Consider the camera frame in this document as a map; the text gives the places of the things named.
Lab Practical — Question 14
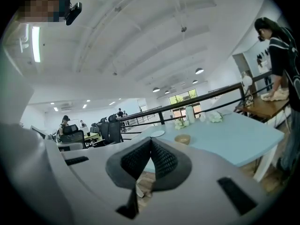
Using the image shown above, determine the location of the beige cloth bag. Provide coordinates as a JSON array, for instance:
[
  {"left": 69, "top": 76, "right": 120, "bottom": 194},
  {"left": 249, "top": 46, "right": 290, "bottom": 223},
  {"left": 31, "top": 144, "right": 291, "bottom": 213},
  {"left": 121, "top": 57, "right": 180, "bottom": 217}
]
[{"left": 261, "top": 89, "right": 290, "bottom": 102}]

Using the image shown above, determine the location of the dark wooden side table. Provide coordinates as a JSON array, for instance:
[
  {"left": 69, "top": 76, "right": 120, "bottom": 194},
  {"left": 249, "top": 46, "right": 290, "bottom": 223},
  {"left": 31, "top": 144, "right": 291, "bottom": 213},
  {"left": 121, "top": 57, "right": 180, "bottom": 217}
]
[{"left": 235, "top": 94, "right": 292, "bottom": 124}]

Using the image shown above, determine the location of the pale green thermos bottle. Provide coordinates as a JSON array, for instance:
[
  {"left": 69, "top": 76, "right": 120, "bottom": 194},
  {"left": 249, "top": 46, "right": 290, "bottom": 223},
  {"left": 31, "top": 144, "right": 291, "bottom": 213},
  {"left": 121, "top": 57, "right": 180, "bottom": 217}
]
[{"left": 185, "top": 106, "right": 195, "bottom": 124}]

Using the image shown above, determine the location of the large white flower bouquet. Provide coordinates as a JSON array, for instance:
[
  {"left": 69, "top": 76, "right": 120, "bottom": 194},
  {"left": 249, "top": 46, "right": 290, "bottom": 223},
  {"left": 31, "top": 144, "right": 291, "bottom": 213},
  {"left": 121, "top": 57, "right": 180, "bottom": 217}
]
[{"left": 173, "top": 118, "right": 191, "bottom": 130}]

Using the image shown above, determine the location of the long ceiling light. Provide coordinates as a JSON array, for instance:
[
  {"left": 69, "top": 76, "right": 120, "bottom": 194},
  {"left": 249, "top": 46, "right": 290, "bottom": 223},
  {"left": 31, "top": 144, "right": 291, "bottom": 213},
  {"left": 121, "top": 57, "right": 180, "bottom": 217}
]
[{"left": 31, "top": 26, "right": 41, "bottom": 63}]

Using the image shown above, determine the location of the tan bowl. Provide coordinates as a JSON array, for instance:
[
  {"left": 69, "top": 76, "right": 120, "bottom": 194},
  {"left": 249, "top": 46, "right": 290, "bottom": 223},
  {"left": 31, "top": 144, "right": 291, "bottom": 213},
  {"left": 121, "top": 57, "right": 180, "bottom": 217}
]
[{"left": 174, "top": 134, "right": 191, "bottom": 146}]

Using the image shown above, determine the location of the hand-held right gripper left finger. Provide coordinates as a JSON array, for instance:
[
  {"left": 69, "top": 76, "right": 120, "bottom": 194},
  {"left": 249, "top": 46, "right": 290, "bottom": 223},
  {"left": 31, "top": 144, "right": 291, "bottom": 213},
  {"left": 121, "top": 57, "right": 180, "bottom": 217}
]
[{"left": 61, "top": 136, "right": 152, "bottom": 220}]

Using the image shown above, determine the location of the person's head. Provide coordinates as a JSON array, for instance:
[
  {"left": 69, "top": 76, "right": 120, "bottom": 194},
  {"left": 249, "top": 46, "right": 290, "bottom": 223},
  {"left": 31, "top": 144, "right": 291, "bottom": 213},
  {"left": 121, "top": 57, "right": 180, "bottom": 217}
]
[{"left": 17, "top": 0, "right": 71, "bottom": 24}]

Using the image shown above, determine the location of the black head camera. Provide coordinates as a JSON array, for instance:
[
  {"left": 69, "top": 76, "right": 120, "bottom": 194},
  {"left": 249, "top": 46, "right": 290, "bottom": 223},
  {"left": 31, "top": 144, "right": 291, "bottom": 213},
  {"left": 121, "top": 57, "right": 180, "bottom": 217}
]
[{"left": 65, "top": 1, "right": 83, "bottom": 26}]

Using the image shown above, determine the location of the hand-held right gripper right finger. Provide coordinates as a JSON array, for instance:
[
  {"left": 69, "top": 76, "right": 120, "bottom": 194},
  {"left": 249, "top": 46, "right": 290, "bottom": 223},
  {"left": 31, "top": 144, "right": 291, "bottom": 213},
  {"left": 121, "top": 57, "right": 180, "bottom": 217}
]
[{"left": 139, "top": 137, "right": 268, "bottom": 225}]

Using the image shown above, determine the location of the lime green desk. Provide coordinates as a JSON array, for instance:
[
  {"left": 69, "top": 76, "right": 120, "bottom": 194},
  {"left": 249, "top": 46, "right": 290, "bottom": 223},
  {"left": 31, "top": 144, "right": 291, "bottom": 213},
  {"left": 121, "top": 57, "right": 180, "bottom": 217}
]
[{"left": 84, "top": 132, "right": 106, "bottom": 147}]

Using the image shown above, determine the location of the light blue table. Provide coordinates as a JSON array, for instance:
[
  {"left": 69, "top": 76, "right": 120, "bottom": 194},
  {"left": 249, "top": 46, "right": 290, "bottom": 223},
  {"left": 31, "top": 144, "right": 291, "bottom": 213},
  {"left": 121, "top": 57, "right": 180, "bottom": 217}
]
[{"left": 121, "top": 112, "right": 285, "bottom": 182}]

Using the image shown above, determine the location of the white globe lamp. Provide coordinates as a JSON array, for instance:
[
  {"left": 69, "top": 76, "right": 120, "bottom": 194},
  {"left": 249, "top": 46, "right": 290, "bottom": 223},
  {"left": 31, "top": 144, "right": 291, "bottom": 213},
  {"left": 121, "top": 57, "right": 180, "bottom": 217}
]
[{"left": 240, "top": 75, "right": 253, "bottom": 107}]

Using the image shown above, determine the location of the small white flower bouquet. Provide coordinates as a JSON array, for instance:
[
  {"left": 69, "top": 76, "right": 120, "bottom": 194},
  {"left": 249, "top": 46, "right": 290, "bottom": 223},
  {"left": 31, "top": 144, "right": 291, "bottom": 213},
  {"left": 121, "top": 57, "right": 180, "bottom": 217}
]
[{"left": 208, "top": 111, "right": 225, "bottom": 123}]

